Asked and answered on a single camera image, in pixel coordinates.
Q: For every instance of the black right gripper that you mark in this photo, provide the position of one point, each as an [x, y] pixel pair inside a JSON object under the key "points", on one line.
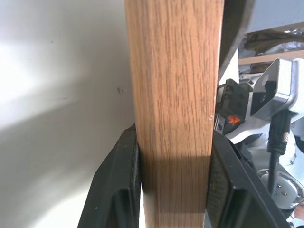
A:
{"points": [[234, 104]]}

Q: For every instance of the wooden board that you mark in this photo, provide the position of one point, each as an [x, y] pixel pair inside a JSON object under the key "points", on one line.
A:
{"points": [[173, 95]]}

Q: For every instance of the wooden shelf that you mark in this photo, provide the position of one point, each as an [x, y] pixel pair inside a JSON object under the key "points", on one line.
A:
{"points": [[268, 58]]}

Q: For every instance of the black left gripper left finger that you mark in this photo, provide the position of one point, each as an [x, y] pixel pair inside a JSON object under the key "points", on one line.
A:
{"points": [[111, 180]]}

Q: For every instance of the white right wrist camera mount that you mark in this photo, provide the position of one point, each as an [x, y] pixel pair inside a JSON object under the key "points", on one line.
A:
{"points": [[249, 131]]}

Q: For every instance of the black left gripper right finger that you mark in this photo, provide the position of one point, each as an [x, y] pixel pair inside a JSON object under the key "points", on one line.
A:
{"points": [[235, 194]]}

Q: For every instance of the silver robot body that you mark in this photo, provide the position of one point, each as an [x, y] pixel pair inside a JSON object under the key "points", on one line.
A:
{"points": [[287, 187]]}

